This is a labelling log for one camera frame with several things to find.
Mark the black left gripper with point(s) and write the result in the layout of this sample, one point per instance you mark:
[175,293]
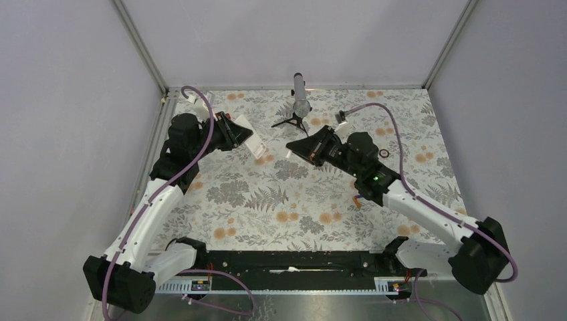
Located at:
[234,135]

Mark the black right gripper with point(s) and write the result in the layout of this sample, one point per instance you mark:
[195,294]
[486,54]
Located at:
[311,148]

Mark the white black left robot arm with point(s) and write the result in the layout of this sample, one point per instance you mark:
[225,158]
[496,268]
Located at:
[124,276]

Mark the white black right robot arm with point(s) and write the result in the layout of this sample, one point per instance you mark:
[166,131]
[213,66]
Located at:
[479,249]

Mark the floral patterned table mat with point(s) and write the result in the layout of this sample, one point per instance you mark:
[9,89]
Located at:
[275,203]

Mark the orange battery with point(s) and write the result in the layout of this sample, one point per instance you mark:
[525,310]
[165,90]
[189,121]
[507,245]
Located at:
[356,202]

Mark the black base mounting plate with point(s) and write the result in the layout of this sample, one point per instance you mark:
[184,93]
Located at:
[299,271]

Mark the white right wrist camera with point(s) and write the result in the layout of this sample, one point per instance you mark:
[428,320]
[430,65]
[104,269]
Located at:
[343,126]

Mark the aluminium frame rail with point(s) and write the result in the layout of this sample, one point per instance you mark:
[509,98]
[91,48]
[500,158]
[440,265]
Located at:
[140,45]

